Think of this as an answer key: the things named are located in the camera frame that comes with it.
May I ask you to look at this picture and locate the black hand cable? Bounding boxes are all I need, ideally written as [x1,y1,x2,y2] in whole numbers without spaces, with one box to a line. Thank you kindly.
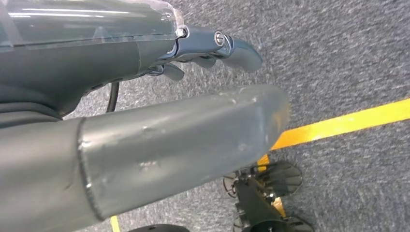
[105,81,120,113]

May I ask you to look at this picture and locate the yellow floor tape square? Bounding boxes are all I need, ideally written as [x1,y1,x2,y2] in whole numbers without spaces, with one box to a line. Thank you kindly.
[256,97,410,218]

